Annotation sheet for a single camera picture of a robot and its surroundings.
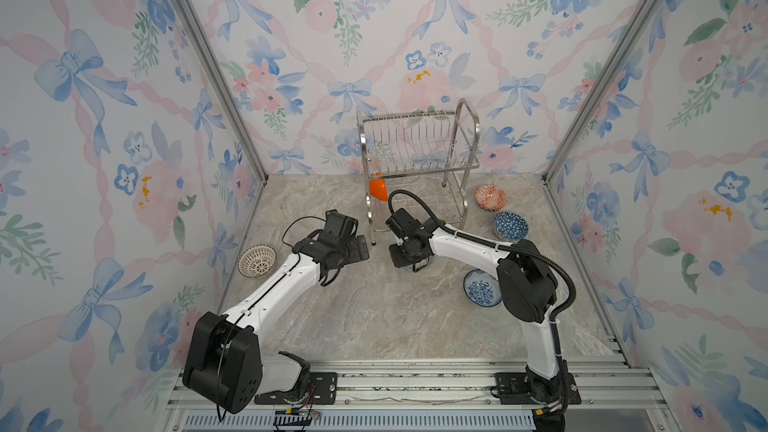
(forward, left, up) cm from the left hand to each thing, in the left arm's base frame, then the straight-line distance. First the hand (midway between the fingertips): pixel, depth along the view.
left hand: (352, 247), depth 85 cm
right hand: (+2, -13, -9) cm, 16 cm away
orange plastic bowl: (+24, -7, 0) cm, 25 cm away
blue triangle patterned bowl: (+15, -53, -11) cm, 56 cm away
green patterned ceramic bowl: (-5, -19, -1) cm, 20 cm away
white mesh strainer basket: (+1, +31, -11) cm, 33 cm away
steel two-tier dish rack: (+41, -22, -4) cm, 46 cm away
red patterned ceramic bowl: (+30, -49, -11) cm, 58 cm away
